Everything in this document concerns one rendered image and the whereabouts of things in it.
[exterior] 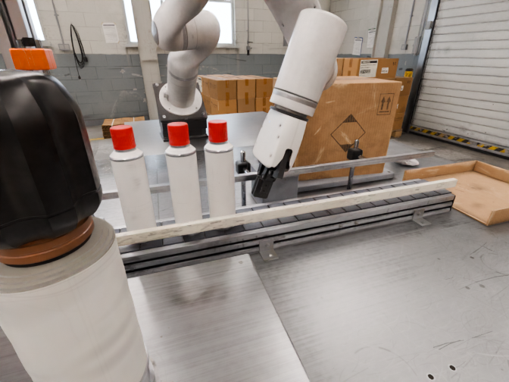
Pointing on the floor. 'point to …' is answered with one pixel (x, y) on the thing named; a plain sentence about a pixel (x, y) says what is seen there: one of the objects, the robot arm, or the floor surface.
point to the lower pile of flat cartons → (117, 124)
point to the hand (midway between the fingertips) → (261, 187)
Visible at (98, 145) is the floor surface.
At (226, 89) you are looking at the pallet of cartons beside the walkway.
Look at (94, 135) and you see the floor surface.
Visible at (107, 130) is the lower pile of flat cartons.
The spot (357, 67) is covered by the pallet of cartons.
